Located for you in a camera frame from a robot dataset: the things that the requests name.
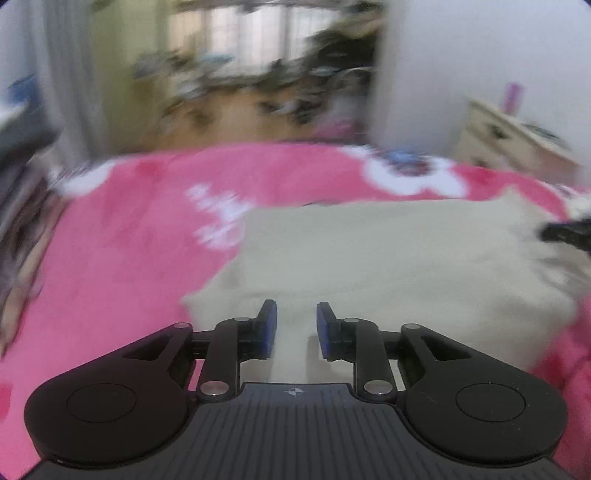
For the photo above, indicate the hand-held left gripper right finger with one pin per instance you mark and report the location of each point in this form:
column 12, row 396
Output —
column 324, row 332

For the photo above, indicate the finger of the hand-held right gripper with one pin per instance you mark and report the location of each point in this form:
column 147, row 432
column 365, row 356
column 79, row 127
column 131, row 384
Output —
column 563, row 230

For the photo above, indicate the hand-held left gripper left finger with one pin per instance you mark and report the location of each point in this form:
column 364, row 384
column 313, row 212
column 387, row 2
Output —
column 270, row 330

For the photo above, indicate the cream jacket with black trim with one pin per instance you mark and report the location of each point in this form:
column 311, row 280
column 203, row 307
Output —
column 392, row 258

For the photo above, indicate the stack of folded clothes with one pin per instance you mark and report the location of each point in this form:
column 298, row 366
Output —
column 23, row 184

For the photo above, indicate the white fluffy cloth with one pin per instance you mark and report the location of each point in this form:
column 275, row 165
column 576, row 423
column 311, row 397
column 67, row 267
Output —
column 579, row 203

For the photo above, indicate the cream dresser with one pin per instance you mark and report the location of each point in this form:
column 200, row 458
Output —
column 498, row 138

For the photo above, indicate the purple cup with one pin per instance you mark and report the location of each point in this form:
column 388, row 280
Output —
column 512, row 97

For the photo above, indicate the black wheelchair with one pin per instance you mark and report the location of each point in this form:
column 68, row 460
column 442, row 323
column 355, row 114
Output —
column 341, row 60

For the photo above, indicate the folding table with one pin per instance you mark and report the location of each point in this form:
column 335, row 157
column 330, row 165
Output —
column 203, row 64

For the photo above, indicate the balcony window with railing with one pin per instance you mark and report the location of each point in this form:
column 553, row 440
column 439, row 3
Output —
column 254, row 27

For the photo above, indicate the grey curtain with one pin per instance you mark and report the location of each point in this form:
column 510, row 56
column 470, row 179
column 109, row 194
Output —
column 74, row 83

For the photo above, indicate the blue water jug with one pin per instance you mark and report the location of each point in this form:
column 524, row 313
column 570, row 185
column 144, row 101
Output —
column 23, row 87

